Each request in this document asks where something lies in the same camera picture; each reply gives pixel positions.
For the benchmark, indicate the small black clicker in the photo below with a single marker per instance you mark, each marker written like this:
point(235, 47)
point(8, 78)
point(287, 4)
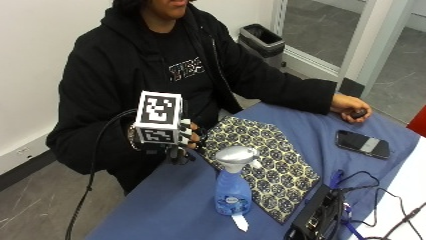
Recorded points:
point(358, 113)

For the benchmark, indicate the black electronics box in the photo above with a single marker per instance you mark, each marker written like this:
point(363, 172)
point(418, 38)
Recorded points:
point(316, 213)

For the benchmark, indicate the blue tablecloth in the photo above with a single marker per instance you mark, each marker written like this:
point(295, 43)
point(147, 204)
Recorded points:
point(177, 203)

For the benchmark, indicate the blue spray bottle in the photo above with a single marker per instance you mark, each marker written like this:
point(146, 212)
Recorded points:
point(231, 190)

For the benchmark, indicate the black grey trash bin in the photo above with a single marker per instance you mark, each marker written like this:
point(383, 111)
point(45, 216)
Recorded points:
point(261, 43)

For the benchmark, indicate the patterned cloth mat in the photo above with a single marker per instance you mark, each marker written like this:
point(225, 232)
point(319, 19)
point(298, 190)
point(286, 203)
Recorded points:
point(270, 160)

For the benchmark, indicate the white wall outlet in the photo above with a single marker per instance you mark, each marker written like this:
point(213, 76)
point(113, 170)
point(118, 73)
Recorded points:
point(22, 150)

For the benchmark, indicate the red chair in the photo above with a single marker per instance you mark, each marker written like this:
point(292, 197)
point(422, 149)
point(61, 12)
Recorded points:
point(418, 121)

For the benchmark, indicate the white glass door frame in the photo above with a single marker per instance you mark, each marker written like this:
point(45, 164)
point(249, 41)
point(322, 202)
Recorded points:
point(354, 50)

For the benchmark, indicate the white marker cube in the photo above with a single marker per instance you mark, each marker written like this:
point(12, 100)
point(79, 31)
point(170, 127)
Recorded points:
point(157, 111)

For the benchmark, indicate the the person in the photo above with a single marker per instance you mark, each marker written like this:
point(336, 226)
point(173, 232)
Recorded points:
point(119, 66)

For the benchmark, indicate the black smartphone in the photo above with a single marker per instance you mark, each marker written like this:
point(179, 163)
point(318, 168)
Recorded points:
point(360, 144)

